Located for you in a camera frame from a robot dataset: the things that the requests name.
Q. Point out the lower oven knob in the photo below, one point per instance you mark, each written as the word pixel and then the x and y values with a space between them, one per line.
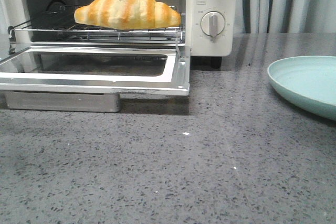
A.
pixel 212 24

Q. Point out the metal oven wire rack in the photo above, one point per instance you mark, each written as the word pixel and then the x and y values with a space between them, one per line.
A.
pixel 59 25

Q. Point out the metal oven door handle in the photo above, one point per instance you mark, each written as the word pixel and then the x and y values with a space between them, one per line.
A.
pixel 82 102

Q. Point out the white toaster oven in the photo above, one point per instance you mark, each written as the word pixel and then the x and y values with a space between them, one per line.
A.
pixel 210 45

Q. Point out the light green plate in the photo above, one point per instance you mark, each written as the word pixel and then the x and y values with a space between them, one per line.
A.
pixel 307 82

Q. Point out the grey curtain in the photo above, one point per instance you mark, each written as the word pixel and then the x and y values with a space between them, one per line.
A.
pixel 284 16

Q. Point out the oven glass door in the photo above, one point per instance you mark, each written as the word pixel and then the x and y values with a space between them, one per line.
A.
pixel 97 70

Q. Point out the golden croissant bread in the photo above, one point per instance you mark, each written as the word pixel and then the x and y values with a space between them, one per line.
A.
pixel 128 14

